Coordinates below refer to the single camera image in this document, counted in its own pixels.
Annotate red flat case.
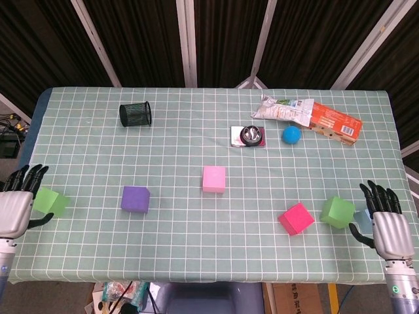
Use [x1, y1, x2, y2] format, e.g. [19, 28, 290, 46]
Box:
[230, 126, 266, 148]

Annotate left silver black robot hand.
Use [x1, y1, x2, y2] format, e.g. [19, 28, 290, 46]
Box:
[0, 164, 54, 239]

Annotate brown cardboard carton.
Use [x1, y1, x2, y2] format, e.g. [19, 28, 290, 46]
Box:
[271, 283, 331, 314]

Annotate black mesh pen holder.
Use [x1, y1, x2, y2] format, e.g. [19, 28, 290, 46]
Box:
[118, 100, 153, 128]

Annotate grey robot torso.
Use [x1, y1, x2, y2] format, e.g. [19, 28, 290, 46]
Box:
[150, 281, 266, 314]

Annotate orange cardboard box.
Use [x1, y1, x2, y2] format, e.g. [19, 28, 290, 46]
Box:
[302, 101, 363, 147]

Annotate magenta foam cube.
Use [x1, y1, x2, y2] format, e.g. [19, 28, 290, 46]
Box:
[278, 201, 316, 236]

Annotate light pink foam cube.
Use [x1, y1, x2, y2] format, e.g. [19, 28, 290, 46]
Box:
[202, 166, 227, 194]

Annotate purple foam cube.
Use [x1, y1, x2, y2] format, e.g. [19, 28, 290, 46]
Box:
[120, 185, 151, 215]

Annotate white snack bag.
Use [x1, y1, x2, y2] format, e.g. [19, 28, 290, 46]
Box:
[250, 94, 316, 127]

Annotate green foam cube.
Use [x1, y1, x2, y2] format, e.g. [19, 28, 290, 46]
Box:
[319, 195, 357, 229]
[31, 186, 71, 219]

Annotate white partition frame post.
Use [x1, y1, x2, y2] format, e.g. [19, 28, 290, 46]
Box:
[401, 143, 419, 190]
[234, 0, 279, 89]
[175, 0, 198, 88]
[0, 93, 33, 124]
[70, 0, 121, 88]
[329, 0, 414, 90]

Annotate black box device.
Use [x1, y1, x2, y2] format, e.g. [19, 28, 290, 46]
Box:
[0, 136, 21, 158]

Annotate light blue foam cube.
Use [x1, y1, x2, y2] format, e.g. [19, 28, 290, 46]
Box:
[352, 209, 374, 235]

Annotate blue ball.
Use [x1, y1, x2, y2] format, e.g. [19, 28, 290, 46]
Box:
[282, 126, 302, 145]

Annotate green checked tablecloth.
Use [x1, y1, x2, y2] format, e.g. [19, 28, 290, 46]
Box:
[6, 86, 415, 285]

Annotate bundle of floor cables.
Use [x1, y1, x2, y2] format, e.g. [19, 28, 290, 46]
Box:
[0, 113, 32, 135]

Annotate crumpled plastic packaging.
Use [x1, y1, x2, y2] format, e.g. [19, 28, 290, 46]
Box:
[91, 281, 150, 314]

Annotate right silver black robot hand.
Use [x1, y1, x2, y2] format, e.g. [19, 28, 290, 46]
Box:
[348, 179, 416, 262]

